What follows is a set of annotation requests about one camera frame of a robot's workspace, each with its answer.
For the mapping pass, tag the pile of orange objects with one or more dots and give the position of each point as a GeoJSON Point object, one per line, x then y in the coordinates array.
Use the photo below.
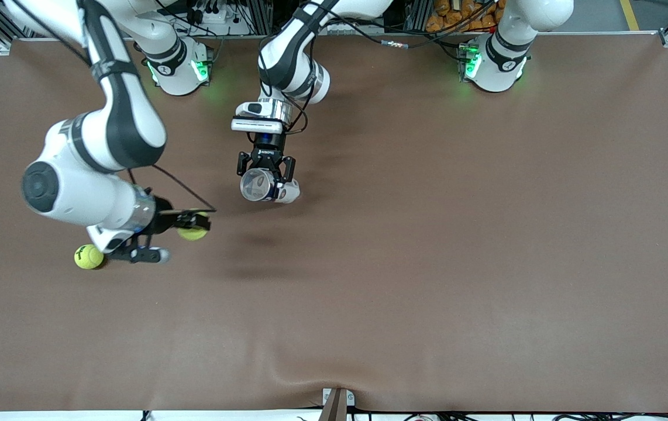
{"type": "Point", "coordinates": [457, 14]}

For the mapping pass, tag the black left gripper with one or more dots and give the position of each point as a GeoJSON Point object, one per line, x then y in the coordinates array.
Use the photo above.
{"type": "Point", "coordinates": [265, 157]}

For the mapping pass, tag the white power strip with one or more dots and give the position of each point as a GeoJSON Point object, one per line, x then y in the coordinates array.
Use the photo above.
{"type": "Point", "coordinates": [211, 13]}

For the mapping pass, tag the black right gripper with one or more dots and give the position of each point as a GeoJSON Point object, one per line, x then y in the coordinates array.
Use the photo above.
{"type": "Point", "coordinates": [164, 222]}

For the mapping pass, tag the brown table cover sheet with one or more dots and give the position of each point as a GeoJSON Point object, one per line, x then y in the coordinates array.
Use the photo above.
{"type": "Point", "coordinates": [427, 263]}

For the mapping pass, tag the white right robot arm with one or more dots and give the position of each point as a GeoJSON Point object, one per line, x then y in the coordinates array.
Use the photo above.
{"type": "Point", "coordinates": [123, 117]}

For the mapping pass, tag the blue white tennis ball can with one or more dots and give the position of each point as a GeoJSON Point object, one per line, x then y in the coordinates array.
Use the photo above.
{"type": "Point", "coordinates": [278, 190]}

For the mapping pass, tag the grey bracket with brown bar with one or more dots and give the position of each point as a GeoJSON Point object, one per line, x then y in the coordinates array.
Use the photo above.
{"type": "Point", "coordinates": [337, 404]}

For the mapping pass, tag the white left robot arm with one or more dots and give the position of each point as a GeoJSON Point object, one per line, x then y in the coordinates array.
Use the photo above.
{"type": "Point", "coordinates": [287, 58]}

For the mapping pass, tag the yellow tennis ball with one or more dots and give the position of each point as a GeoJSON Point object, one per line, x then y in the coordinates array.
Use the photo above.
{"type": "Point", "coordinates": [192, 235]}
{"type": "Point", "coordinates": [89, 257]}

